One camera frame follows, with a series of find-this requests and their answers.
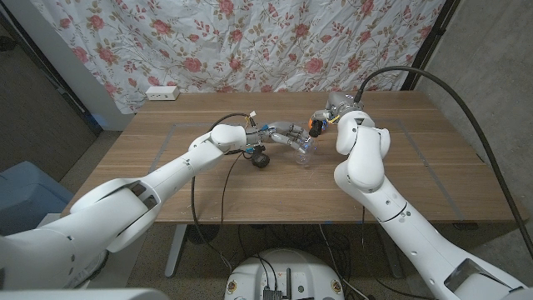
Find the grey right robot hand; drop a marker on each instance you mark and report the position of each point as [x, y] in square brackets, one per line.
[343, 102]

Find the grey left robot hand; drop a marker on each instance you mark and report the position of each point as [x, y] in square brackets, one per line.
[277, 133]

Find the clear spray bottle black top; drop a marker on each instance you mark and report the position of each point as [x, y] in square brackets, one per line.
[315, 128]

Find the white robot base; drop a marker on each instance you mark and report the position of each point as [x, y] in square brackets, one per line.
[287, 271]

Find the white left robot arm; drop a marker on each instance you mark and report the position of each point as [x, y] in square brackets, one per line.
[183, 164]

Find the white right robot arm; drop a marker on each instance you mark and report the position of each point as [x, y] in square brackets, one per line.
[366, 158]

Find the orange fruit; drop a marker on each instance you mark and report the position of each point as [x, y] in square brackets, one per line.
[310, 122]

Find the floral backdrop cloth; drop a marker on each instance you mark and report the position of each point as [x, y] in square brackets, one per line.
[250, 41]

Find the white power strip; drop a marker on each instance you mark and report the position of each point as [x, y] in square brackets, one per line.
[162, 93]

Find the white table leg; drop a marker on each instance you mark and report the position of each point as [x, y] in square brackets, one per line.
[175, 254]

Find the grey table leg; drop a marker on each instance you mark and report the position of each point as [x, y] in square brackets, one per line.
[393, 262]

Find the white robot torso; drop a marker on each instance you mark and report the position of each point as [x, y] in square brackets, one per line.
[83, 295]

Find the blue plastic bin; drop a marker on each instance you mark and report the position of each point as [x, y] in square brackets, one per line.
[25, 191]

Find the black backdrop frame pole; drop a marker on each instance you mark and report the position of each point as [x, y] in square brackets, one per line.
[66, 91]
[431, 41]

